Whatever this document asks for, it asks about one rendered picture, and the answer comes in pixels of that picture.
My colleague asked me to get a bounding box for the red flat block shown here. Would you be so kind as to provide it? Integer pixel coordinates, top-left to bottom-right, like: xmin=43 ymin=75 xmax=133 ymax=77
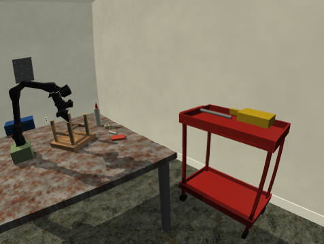
xmin=111 ymin=134 xmax=125 ymax=141

